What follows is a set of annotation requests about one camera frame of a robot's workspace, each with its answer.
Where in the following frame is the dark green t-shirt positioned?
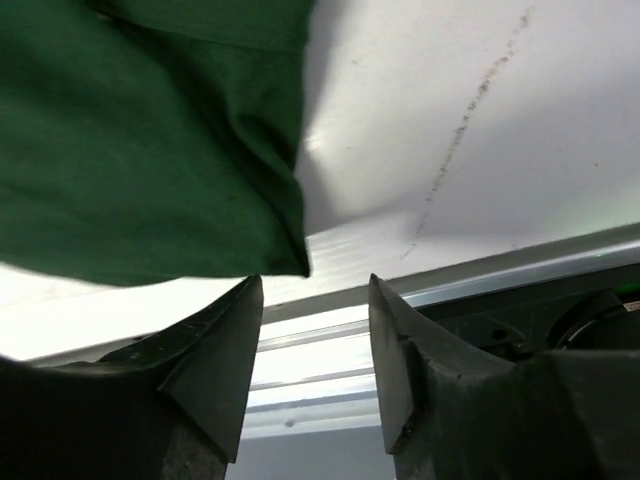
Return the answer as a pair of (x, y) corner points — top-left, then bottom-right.
(1, 1), (313, 286)

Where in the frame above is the aluminium rail frame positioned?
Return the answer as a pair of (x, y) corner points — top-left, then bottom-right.
(23, 224), (639, 439)

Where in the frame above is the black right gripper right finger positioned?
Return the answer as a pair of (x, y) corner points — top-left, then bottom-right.
(368, 277), (639, 479)

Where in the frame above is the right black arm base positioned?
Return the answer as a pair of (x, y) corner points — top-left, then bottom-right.
(417, 264), (639, 361)

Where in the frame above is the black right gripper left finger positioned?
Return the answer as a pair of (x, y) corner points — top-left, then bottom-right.
(1, 276), (263, 479)

